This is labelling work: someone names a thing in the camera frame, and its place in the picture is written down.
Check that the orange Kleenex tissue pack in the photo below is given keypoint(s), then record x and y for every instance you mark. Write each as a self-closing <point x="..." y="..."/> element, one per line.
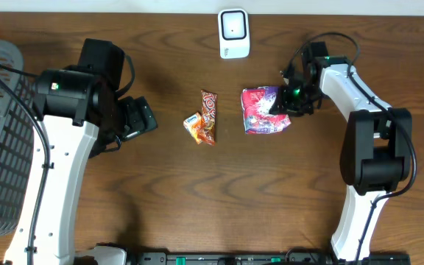
<point x="193" y="125"/>

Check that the white barcode scanner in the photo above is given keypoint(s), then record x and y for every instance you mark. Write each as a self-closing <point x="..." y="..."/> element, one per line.
<point x="234" y="33"/>

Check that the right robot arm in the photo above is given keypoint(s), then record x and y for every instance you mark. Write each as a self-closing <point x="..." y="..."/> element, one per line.
<point x="377" y="151"/>

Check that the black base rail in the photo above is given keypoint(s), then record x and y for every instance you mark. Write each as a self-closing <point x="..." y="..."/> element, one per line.
<point x="297" y="257"/>

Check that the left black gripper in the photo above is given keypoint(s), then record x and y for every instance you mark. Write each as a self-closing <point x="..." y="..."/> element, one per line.
<point x="143" y="117"/>

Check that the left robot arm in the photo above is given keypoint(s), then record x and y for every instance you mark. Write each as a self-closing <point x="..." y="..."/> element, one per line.
<point x="79" y="112"/>

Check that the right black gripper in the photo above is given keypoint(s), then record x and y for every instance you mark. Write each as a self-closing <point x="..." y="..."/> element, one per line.
<point x="285" y="108"/>

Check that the purple snack packet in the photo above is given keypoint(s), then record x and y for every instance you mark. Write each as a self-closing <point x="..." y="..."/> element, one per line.
<point x="256" y="104"/>

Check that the orange chocolate bar wrapper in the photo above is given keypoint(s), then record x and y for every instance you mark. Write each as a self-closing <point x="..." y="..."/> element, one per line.
<point x="208" y="118"/>

